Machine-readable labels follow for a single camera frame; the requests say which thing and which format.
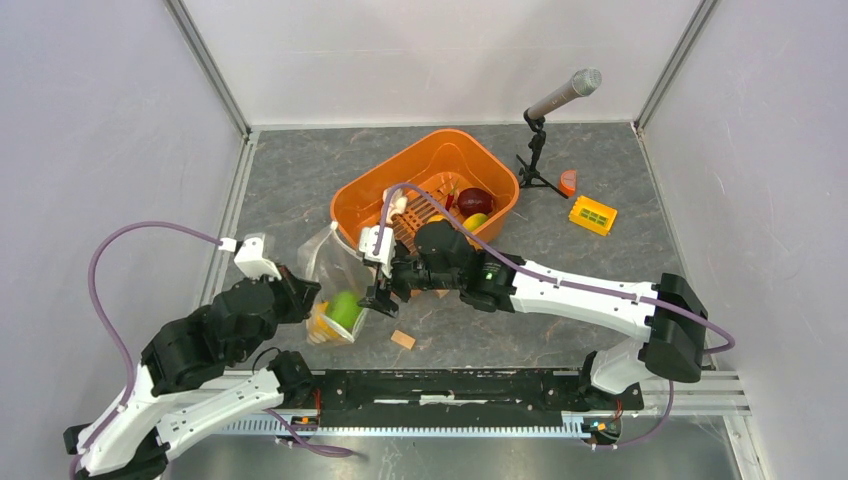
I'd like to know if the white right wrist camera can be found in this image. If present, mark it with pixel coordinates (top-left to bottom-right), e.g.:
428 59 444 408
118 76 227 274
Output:
358 225 396 266

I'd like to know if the orange plastic basket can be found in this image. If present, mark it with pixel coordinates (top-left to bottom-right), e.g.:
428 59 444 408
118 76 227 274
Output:
331 129 519 247

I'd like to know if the yellow window toy brick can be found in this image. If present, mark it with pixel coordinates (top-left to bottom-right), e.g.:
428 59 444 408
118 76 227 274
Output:
568 195 618 236

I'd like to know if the white toy garlic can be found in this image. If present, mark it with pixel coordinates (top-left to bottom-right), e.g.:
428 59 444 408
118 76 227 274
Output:
382 188 408 224

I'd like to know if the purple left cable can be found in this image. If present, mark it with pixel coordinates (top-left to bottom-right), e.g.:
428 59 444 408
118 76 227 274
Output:
68 221 359 478

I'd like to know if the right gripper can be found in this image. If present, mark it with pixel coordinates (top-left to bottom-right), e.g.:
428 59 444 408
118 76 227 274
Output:
357 243 462 319

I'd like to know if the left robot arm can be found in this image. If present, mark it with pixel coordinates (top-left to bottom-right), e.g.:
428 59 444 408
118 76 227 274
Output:
63 265 321 479

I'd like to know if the polka dot zip top bag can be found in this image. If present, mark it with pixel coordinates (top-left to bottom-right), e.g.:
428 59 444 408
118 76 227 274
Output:
297 221 373 345

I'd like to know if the silver microphone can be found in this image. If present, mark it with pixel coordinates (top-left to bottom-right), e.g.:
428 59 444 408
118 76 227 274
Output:
524 68 602 121

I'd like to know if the dark red toy onion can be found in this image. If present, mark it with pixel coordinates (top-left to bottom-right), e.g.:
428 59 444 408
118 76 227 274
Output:
456 187 495 217

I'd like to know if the yellow green toy fruit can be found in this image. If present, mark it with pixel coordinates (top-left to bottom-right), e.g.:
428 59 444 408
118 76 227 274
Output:
463 213 489 232

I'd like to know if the tan wooden block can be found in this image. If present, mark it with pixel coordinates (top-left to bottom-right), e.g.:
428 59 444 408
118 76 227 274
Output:
390 330 416 350

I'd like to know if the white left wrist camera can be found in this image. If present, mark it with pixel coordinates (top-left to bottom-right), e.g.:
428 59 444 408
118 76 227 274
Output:
217 233 282 280

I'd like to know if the orange semicircle toy slice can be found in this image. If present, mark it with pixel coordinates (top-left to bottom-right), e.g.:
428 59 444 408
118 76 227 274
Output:
559 170 577 198

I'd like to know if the purple cable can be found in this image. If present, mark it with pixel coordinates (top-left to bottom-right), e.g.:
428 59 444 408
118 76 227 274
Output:
68 221 359 478
370 182 737 452

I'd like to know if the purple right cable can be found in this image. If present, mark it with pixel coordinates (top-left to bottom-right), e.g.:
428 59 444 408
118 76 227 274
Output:
370 182 737 452

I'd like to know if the yellow toy bell pepper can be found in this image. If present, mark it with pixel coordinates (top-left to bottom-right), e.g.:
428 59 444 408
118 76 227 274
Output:
306 302 341 344

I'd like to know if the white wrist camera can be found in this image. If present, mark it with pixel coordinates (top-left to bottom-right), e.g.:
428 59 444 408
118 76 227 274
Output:
358 225 396 266
217 233 282 280

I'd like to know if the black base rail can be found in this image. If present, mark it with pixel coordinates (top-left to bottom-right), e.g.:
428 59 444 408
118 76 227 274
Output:
281 368 644 428

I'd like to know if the black microphone tripod stand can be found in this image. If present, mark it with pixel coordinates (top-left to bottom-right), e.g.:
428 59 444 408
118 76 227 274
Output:
516 110 569 199

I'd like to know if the green toy lettuce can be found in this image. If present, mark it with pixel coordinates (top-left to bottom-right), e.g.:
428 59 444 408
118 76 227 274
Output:
325 290 362 331

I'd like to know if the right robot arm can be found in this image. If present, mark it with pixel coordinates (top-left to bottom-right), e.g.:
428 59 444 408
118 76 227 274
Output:
358 219 706 408

